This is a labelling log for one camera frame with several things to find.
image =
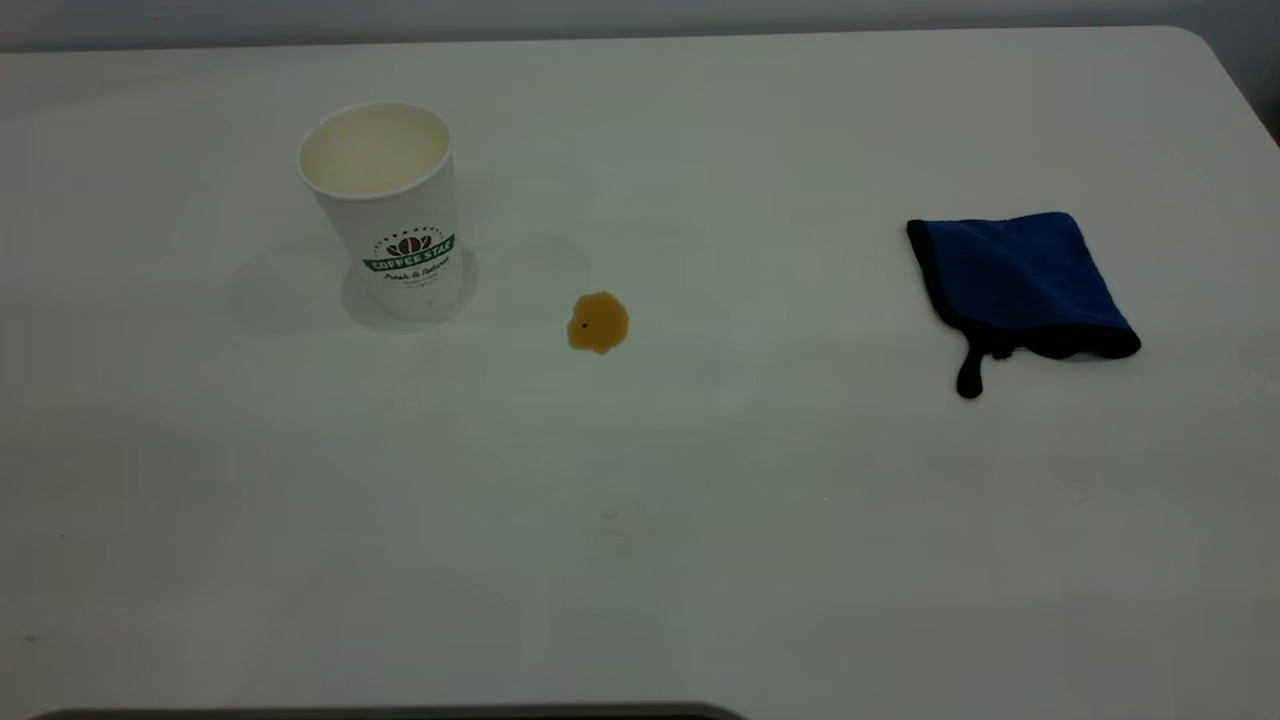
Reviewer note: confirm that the white paper coffee cup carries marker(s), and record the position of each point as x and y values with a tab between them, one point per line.
400	215

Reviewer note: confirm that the blue cloth with black edge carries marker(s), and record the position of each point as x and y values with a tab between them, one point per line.
1020	270

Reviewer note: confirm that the brown coffee spill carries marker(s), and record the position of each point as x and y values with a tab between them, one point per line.
602	325

